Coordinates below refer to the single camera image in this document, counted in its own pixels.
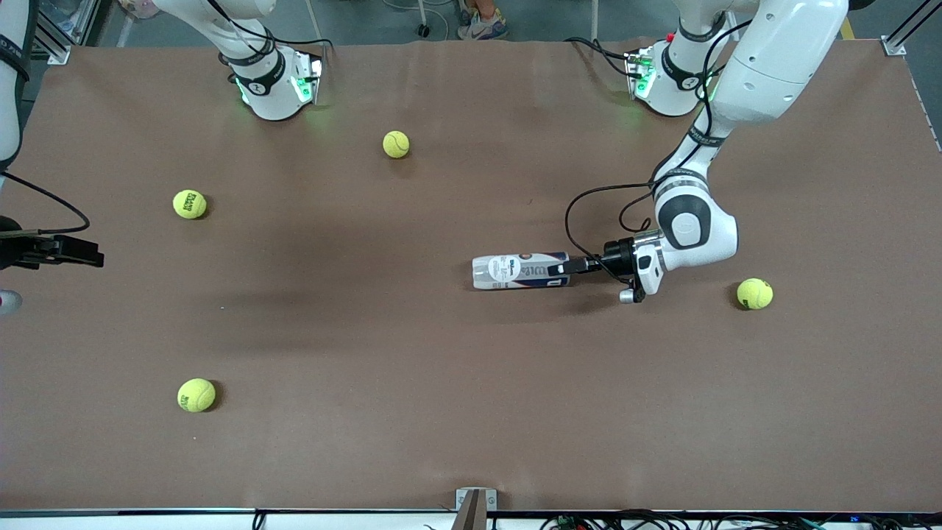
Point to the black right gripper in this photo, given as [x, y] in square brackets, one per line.
[15, 252]

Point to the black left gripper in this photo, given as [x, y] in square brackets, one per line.
[614, 258]

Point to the clear plastic tennis ball can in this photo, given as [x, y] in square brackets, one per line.
[511, 271]

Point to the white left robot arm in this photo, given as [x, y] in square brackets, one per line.
[773, 66]

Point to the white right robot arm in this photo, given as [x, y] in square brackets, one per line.
[272, 88]

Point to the yellow tennis ball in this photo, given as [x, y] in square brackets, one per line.
[754, 293]
[189, 204]
[196, 394]
[396, 144]

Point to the colourful sneaker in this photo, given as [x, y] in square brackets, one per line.
[482, 28]

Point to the metal stand leg with caster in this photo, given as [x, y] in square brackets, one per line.
[423, 31]

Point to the aluminium frame post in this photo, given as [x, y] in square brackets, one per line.
[901, 37]
[62, 40]

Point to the grey metal camera mount bracket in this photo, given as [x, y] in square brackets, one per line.
[475, 504]

